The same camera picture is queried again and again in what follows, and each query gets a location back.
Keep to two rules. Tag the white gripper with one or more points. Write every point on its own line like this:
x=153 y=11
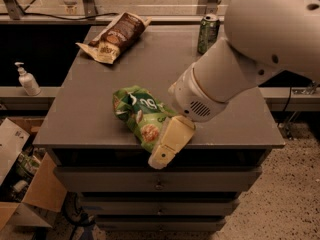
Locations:
x=192 y=95

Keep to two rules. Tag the green rice chip bag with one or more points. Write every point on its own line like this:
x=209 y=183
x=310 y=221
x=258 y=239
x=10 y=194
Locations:
x=143 y=114

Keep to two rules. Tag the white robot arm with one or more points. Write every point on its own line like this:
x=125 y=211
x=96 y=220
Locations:
x=261 y=38

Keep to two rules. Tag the green soda can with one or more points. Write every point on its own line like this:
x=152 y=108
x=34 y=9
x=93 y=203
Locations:
x=208 y=32

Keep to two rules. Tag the brown chip bag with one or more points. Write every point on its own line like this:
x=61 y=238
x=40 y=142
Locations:
x=117 y=37

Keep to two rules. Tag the grey drawer cabinet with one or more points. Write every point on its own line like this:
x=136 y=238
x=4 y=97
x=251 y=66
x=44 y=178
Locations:
x=100 y=159

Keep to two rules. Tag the open cardboard box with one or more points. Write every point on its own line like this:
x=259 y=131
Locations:
x=30 y=193

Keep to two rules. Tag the white pump dispenser bottle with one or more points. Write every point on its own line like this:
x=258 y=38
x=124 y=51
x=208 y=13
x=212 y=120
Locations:
x=27 y=80

